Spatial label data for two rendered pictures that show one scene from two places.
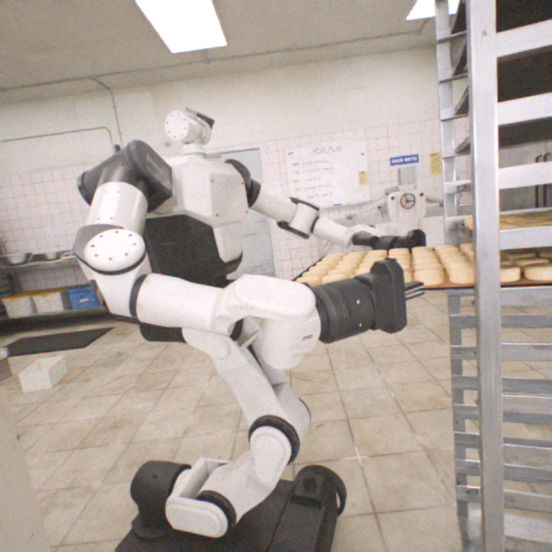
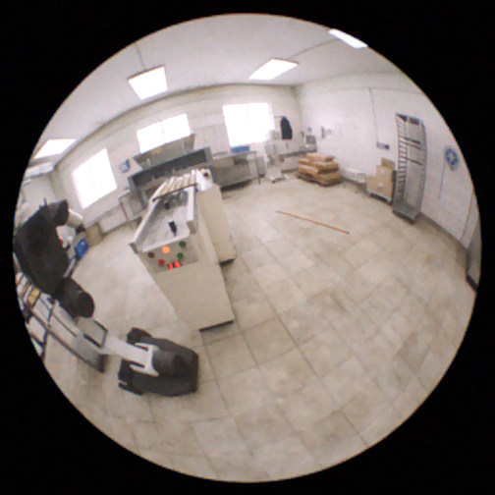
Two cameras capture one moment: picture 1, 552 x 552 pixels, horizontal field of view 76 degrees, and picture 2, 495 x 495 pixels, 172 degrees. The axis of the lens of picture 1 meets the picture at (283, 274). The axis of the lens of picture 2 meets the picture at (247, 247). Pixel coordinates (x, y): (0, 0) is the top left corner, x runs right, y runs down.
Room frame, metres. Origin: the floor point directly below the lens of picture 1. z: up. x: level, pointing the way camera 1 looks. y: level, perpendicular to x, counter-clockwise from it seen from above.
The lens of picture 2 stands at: (1.46, 0.98, 1.16)
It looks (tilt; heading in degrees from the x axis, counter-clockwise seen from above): 36 degrees down; 164
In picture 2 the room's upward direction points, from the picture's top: 12 degrees counter-clockwise
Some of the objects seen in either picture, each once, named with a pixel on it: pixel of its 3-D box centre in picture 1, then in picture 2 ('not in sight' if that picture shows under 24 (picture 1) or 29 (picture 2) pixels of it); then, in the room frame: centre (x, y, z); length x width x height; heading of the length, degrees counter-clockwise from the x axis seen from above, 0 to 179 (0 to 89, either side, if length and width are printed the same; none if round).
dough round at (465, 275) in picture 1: (465, 275); not in sight; (0.59, -0.31, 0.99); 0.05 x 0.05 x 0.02
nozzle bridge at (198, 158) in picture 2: not in sight; (173, 176); (-0.09, 0.91, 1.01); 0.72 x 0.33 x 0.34; 84
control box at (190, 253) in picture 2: not in sight; (170, 254); (0.78, 0.81, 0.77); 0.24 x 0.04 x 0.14; 84
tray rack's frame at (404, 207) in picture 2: not in sight; (412, 167); (0.76, 4.25, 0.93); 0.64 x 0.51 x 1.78; 91
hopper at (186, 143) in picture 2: not in sight; (166, 151); (-0.09, 0.91, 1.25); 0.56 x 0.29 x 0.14; 84
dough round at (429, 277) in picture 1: (428, 277); not in sight; (0.62, -0.26, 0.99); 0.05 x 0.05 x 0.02
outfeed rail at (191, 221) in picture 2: not in sight; (192, 183); (-0.18, 1.07, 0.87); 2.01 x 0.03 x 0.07; 174
